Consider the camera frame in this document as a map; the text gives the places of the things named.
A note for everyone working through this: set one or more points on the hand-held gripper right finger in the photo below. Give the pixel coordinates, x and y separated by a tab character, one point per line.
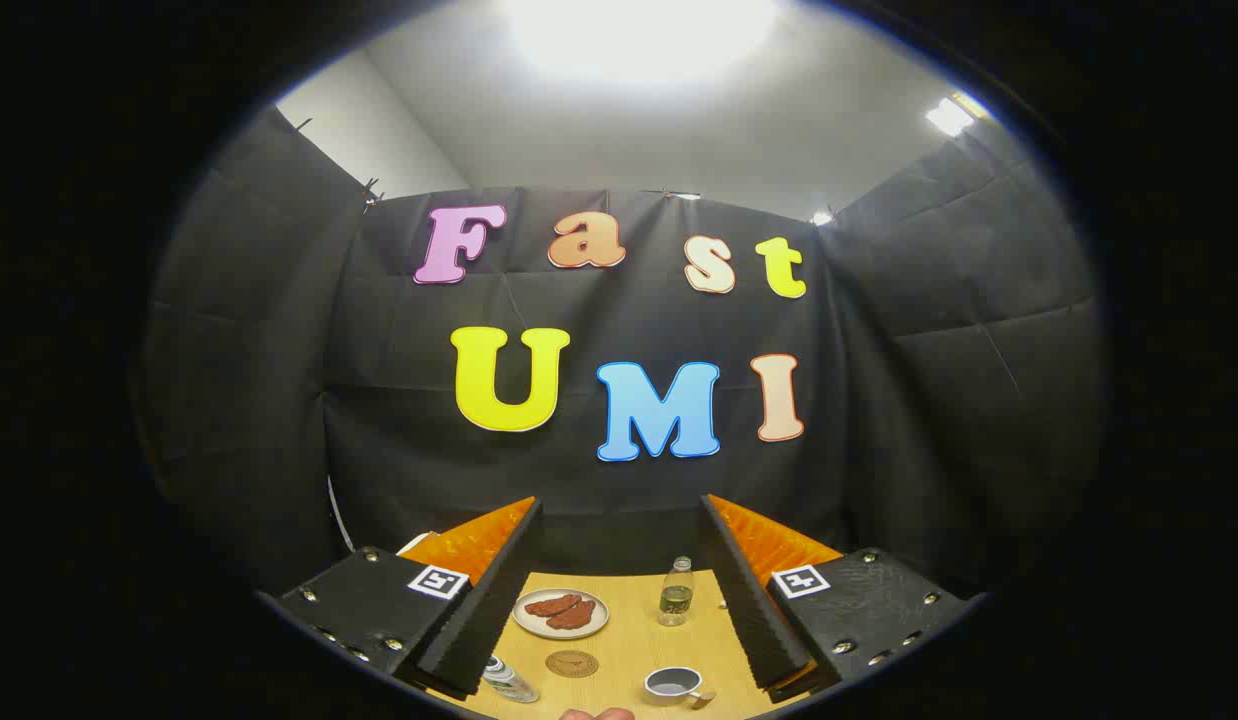
754	620

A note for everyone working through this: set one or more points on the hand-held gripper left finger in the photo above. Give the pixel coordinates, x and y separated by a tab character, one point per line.
479	620

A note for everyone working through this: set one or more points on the white juice bottle green label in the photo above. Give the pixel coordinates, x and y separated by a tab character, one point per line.
514	685

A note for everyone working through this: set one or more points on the round cork coaster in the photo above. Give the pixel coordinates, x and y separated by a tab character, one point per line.
572	664

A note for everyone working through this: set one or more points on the clear plastic water bottle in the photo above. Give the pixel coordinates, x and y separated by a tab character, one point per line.
676	600

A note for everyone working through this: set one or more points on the white round plate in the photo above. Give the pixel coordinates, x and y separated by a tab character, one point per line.
537	627

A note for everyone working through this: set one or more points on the reddish brown meat slice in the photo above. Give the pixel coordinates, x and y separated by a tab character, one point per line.
551	605
574	617

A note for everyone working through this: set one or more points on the wooden table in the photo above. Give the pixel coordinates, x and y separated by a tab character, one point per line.
629	640

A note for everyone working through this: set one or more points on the black backdrop cloth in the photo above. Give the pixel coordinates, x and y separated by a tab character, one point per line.
619	320

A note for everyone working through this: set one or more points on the small ceiling light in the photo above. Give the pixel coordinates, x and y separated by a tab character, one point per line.
951	116

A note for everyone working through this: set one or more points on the large round ceiling light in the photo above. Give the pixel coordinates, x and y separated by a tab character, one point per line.
639	30

